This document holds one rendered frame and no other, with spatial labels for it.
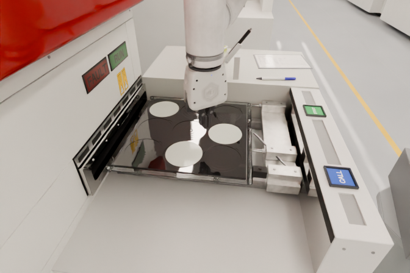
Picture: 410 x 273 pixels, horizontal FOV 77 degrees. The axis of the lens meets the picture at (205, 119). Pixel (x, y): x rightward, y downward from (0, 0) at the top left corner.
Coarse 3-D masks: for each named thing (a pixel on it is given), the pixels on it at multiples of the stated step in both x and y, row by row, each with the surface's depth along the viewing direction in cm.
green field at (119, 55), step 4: (124, 44) 77; (120, 48) 75; (124, 48) 77; (116, 52) 72; (120, 52) 75; (124, 52) 78; (112, 56) 70; (116, 56) 72; (120, 56) 75; (124, 56) 78; (112, 60) 70; (116, 60) 73; (120, 60) 75; (112, 64) 71; (116, 64) 73; (112, 68) 71
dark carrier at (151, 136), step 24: (144, 120) 82; (168, 120) 82; (192, 120) 82; (216, 120) 82; (240, 120) 82; (144, 144) 72; (168, 144) 72; (216, 144) 72; (240, 144) 72; (144, 168) 65; (168, 168) 65; (192, 168) 65; (216, 168) 65; (240, 168) 65
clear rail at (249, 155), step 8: (248, 104) 90; (248, 112) 86; (248, 120) 82; (248, 128) 78; (248, 136) 75; (248, 144) 72; (248, 152) 69; (248, 160) 67; (248, 168) 64; (248, 176) 62
